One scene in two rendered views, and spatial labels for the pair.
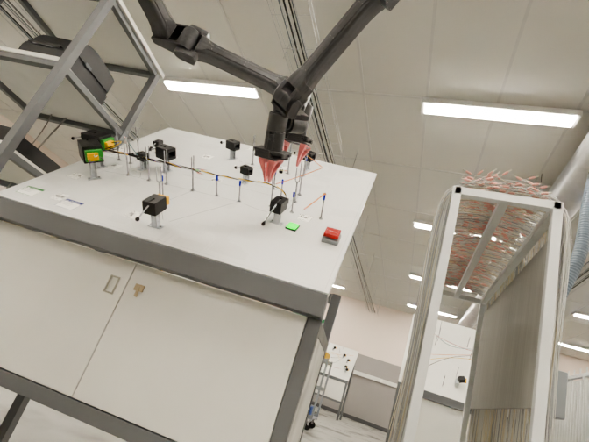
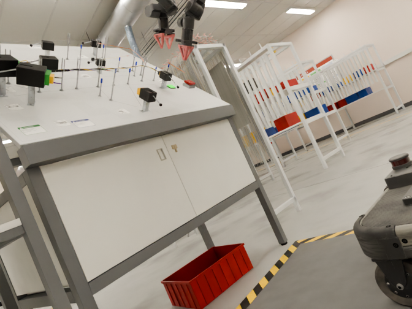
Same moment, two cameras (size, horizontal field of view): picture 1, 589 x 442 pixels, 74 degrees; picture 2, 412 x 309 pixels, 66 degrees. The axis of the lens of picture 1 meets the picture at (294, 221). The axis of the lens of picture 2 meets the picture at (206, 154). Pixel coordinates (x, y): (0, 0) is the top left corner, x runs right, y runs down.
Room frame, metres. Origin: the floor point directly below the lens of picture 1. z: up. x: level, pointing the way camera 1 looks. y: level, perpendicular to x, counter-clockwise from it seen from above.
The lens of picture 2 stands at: (0.46, 1.63, 0.56)
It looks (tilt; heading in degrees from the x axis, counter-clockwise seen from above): 3 degrees up; 296
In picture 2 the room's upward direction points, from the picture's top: 24 degrees counter-clockwise
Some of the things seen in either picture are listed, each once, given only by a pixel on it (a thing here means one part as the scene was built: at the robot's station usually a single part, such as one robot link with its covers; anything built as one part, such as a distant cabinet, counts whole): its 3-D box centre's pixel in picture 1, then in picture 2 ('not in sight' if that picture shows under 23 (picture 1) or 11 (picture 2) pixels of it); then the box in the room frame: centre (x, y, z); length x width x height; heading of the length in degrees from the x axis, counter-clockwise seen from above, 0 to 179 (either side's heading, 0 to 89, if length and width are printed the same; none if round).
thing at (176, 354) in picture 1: (191, 357); (213, 160); (1.16, 0.14, 0.60); 0.55 x 0.03 x 0.39; 76
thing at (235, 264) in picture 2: not in sight; (208, 274); (1.44, 0.20, 0.07); 0.39 x 0.29 x 0.14; 65
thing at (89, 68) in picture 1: (70, 67); not in sight; (1.55, 1.19, 1.56); 0.30 x 0.23 x 0.19; 168
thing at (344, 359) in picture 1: (325, 375); not in sight; (10.16, -1.99, 0.83); 1.18 x 0.72 x 1.65; 69
